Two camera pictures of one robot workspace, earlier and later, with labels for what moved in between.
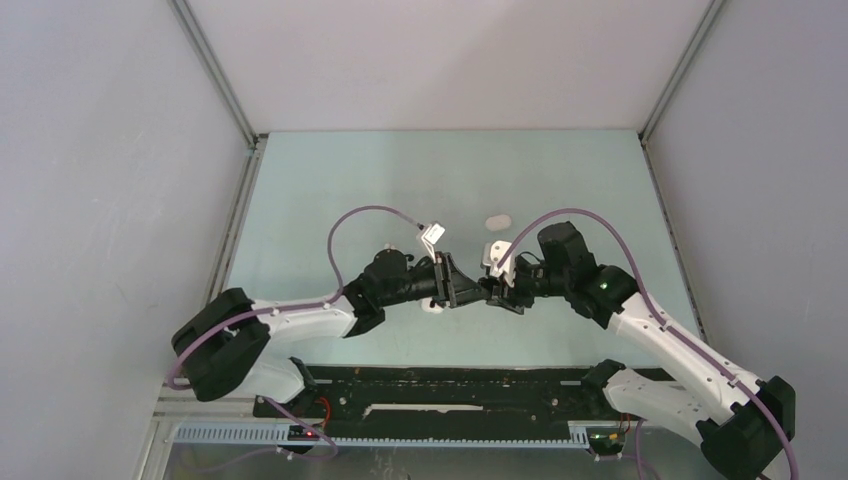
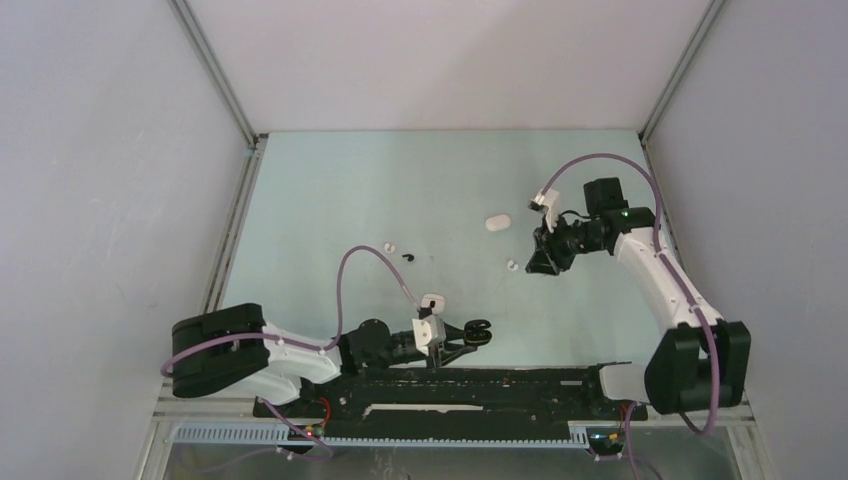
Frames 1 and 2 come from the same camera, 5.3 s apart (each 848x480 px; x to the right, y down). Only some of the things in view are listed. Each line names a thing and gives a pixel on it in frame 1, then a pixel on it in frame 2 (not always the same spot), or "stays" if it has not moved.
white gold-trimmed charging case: (426, 306) stays
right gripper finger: (492, 281) to (543, 260)
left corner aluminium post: (217, 75) stays
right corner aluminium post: (710, 14) stays
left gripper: (453, 287) to (444, 354)
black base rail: (349, 399) stays
